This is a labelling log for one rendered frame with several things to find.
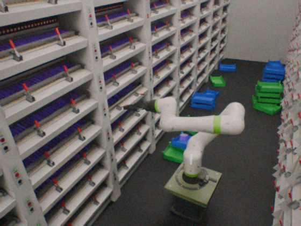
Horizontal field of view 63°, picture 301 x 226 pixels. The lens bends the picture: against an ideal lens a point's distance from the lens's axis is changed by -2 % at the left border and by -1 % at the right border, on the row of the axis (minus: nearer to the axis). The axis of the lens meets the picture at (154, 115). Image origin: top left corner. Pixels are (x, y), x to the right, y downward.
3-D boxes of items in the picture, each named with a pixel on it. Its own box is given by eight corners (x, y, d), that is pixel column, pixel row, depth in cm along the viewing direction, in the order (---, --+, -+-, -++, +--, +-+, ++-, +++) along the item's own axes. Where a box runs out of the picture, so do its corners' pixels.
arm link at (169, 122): (215, 117, 163) (213, 113, 153) (214, 134, 161) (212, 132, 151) (163, 116, 176) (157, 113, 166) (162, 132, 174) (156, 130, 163)
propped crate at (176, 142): (180, 138, 287) (181, 131, 285) (197, 142, 279) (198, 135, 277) (171, 145, 260) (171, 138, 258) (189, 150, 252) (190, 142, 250)
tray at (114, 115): (147, 92, 229) (149, 84, 224) (109, 125, 182) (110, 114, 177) (129, 84, 234) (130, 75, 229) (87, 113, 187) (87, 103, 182)
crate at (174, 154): (195, 154, 261) (196, 148, 257) (189, 166, 246) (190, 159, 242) (169, 147, 273) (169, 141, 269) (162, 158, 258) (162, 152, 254)
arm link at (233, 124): (244, 127, 159) (244, 111, 153) (244, 139, 149) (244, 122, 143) (215, 126, 165) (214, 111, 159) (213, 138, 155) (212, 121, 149)
